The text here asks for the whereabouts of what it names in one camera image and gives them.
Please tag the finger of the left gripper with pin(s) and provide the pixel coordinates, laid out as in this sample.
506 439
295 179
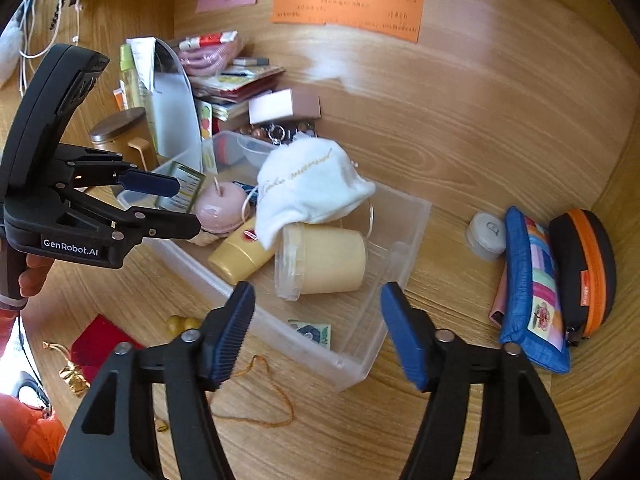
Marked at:
129 177
145 219

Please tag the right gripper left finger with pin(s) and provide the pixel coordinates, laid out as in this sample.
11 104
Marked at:
113 435

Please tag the dark green glass bottle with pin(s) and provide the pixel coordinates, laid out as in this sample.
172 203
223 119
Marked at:
190 182

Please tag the pink apple-shaped case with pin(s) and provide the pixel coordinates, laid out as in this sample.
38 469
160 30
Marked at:
219 209

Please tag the yellow lotion tube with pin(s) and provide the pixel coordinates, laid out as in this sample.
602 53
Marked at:
240 255

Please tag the white drawstring pouch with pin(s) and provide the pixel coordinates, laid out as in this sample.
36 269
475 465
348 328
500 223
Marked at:
312 181

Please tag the clear jar yellow cream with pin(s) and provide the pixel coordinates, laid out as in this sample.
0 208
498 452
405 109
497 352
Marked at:
314 259

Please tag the orange sleeve forearm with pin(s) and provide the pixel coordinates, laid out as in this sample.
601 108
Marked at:
37 436

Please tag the person's left hand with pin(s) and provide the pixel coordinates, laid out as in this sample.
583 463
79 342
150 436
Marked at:
33 278

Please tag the brown mug wooden lid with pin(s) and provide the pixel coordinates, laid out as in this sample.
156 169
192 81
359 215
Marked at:
127 132

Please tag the white grey paper folder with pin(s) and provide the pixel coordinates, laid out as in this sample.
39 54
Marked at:
168 97

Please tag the yellow green spray bottle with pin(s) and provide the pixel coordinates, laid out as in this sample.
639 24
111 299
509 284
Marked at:
129 80

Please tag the red envelope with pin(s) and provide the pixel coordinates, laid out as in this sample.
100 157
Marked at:
94 345

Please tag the fruit sticker strip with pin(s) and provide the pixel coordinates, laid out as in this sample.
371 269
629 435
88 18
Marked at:
205 118

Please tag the blue patchwork pouch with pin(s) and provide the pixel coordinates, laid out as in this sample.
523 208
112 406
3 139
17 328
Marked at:
533 317

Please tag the stack of books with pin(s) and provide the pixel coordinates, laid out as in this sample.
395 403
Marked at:
229 91

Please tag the bowl of buttons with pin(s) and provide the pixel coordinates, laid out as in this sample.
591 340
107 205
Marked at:
270 140

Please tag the red white tube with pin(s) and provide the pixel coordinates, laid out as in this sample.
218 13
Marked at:
204 41

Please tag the white fluffy plush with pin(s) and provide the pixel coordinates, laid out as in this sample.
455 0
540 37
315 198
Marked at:
10 46

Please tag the pink white small box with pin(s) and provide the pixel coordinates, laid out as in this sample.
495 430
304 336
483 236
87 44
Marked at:
284 105

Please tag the clear plastic storage bin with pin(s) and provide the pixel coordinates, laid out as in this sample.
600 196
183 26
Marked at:
392 223

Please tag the black orange zip case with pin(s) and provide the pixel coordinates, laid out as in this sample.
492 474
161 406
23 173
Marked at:
585 272

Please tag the small white round container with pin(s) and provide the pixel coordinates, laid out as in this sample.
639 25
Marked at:
486 236

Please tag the blue flower card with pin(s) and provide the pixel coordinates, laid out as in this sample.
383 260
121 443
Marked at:
319 333

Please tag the orange paper note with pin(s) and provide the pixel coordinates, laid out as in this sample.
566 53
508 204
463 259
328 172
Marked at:
400 19

